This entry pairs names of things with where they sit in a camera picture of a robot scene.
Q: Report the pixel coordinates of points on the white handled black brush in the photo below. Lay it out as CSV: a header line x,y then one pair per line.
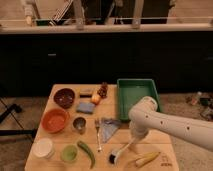
x,y
116,153

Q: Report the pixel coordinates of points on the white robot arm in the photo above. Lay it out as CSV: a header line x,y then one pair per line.
x,y
144,116

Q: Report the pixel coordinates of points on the yellow orange fruit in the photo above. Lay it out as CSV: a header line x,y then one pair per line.
x,y
95,99

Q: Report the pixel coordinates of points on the green plastic tray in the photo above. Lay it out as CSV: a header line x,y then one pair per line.
x,y
130,91

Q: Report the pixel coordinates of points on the blue sponge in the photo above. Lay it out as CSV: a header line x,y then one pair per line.
x,y
85,107

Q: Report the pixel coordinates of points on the metal fork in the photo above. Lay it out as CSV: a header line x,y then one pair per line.
x,y
97,126

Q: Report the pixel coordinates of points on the grey folded cloth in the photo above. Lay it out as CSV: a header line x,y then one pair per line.
x,y
109,127

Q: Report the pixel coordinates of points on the dark brown bowl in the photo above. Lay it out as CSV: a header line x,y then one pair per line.
x,y
64,97

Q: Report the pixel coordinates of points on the small metal cup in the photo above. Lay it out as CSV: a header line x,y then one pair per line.
x,y
79,124

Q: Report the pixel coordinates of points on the orange bowl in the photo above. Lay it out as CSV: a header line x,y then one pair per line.
x,y
55,120

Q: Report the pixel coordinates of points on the green chili pepper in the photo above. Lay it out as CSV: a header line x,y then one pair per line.
x,y
88,151

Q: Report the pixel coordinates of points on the light green cup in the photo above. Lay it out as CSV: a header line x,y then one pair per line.
x,y
69,153

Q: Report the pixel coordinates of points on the yellow banana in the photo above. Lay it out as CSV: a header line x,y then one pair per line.
x,y
146,159

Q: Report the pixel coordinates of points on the green box on ledge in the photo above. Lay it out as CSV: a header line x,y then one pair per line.
x,y
45,23

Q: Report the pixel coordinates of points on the black stand leg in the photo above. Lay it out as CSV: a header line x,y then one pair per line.
x,y
7,112

